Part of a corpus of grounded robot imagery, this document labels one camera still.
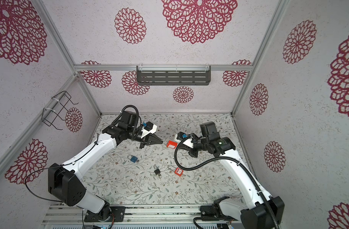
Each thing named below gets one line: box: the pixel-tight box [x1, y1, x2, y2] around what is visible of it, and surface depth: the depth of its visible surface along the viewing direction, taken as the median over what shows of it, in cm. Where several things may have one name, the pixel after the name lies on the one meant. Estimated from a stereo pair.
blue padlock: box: [127, 154, 139, 164], surface depth 96 cm
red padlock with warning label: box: [167, 164, 184, 177], surface depth 89 cm
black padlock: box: [153, 164, 161, 176], surface depth 91 cm
